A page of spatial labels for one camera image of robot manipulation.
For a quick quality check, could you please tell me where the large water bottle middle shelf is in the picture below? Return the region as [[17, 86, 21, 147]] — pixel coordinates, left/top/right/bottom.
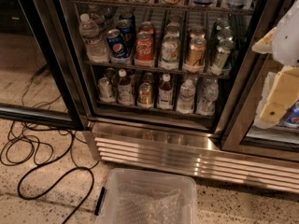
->
[[79, 13, 108, 63]]

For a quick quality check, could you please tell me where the brown tea bottle white cap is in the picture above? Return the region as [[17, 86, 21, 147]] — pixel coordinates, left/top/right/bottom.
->
[[157, 73, 173, 110]]

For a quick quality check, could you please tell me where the brown bottle white label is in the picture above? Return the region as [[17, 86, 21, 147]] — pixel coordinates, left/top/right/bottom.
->
[[118, 69, 134, 105]]

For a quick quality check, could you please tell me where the gold can bottom shelf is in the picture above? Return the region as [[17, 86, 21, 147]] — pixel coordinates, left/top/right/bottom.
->
[[137, 83, 153, 108]]

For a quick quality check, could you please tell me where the clear plastic storage bin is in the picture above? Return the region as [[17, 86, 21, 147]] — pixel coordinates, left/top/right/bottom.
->
[[94, 168, 197, 224]]

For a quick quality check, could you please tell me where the white green soda can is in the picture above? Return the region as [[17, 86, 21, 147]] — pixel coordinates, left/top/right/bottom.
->
[[159, 36, 180, 70]]

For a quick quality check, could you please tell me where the gold orange soda can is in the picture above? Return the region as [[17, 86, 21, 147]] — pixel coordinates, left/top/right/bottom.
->
[[183, 37, 206, 74]]

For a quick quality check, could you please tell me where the stainless steel fridge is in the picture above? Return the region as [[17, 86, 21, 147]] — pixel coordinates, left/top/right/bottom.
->
[[12, 0, 299, 195]]

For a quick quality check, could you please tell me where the blue pepsi can behind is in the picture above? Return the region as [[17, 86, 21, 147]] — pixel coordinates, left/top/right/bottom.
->
[[116, 20, 135, 50]]

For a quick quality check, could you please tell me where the open glass fridge door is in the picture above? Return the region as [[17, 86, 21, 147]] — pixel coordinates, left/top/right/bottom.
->
[[0, 0, 86, 130]]

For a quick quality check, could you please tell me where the bubble wrap sheet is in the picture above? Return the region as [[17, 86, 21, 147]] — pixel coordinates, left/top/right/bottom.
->
[[112, 185, 183, 224]]

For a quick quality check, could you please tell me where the blue pepsi can front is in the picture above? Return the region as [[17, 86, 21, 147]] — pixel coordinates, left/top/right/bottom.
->
[[106, 29, 129, 59]]

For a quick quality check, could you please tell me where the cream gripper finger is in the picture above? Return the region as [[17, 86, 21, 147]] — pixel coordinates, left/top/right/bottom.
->
[[251, 27, 277, 54], [253, 66, 299, 129]]

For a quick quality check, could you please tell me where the green silver soda can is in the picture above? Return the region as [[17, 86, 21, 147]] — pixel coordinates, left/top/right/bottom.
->
[[210, 39, 235, 76]]

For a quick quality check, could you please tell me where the red coca cola can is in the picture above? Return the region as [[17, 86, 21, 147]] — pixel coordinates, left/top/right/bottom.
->
[[135, 32, 154, 67]]

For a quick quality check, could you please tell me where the silver can bottom shelf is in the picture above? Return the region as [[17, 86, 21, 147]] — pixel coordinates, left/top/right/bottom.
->
[[98, 77, 115, 103]]

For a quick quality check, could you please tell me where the blue can right compartment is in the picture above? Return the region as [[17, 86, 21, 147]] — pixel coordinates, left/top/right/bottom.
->
[[282, 101, 299, 128]]

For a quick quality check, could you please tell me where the blue pepsi can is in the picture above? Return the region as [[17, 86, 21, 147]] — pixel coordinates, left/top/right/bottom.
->
[[116, 20, 135, 50], [106, 29, 129, 59]]

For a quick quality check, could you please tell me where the clear water bottle bottom shelf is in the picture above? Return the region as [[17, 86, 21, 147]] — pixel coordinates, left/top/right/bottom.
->
[[177, 79, 196, 114]]

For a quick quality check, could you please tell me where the black floor cable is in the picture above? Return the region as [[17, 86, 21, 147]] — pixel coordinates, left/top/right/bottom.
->
[[0, 63, 100, 224]]

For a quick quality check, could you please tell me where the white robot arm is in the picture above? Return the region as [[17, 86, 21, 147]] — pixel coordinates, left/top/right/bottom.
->
[[251, 0, 299, 129]]

